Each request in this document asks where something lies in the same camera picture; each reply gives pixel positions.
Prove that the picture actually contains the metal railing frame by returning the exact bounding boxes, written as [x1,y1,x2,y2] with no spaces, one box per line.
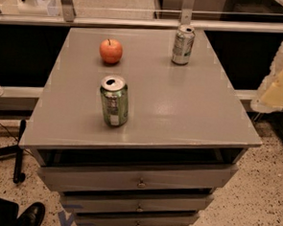
[0,0,283,33]

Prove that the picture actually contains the grey drawer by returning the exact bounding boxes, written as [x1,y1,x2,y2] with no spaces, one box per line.
[37,164,238,192]
[60,193,213,214]
[75,211,199,226]

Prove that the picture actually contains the white green 7up can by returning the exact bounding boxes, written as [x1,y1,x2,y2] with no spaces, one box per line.
[172,24,196,65]

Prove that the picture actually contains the black tripod leg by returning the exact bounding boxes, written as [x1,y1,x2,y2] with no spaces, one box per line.
[13,119,27,184]

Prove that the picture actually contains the top grey drawer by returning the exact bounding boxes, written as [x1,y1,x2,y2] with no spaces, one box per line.
[37,164,238,192]

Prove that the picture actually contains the grey drawer cabinet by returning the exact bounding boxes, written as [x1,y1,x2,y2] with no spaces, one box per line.
[13,20,271,226]

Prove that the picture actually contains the black leather shoe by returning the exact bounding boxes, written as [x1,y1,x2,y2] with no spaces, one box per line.
[14,202,45,226]

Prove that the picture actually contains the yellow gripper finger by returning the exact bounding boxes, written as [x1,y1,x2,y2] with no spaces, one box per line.
[250,42,283,113]

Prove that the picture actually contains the bottom grey drawer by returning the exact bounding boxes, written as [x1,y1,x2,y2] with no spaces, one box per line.
[75,211,199,226]

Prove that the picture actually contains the green soda can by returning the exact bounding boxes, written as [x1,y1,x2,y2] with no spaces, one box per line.
[100,75,129,127]

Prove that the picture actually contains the middle grey drawer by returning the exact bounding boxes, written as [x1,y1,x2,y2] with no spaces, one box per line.
[60,193,213,214]

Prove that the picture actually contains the red orange apple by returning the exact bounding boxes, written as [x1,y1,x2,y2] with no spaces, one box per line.
[99,39,123,64]

